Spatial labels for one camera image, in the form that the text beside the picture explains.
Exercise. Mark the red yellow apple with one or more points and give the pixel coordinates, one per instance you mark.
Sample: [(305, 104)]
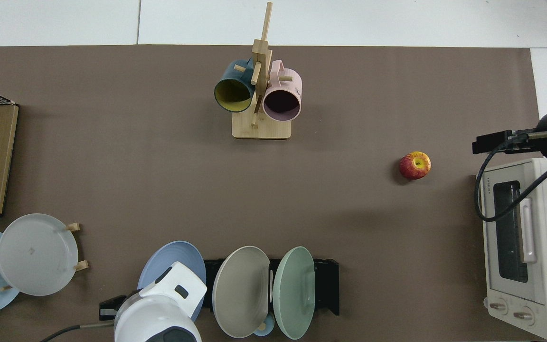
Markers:
[(415, 165)]

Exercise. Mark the wooden plate stand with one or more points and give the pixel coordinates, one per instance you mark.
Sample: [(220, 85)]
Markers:
[(82, 266)]

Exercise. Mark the grey plate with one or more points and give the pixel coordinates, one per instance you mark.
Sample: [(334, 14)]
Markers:
[(36, 254)]

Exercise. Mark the beige plate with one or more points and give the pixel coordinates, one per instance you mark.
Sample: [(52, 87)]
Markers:
[(240, 289)]

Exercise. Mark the pale green plate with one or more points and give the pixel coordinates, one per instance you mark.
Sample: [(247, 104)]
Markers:
[(295, 294)]

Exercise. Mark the black dish rack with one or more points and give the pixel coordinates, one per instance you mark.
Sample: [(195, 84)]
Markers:
[(326, 285)]

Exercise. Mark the pale toaster oven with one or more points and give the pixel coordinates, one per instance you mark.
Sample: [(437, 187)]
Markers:
[(539, 266)]

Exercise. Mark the brown table cloth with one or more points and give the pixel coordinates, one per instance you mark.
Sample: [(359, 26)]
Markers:
[(136, 166)]

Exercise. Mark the small blue round thing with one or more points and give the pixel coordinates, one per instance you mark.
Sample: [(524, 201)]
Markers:
[(266, 328)]

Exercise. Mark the wooden cup stand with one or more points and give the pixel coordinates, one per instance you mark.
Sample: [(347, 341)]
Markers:
[(261, 129)]

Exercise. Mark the dark blue cup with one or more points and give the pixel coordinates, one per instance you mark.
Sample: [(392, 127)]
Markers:
[(228, 76)]

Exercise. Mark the pink cup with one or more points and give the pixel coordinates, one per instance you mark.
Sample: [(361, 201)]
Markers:
[(288, 85)]

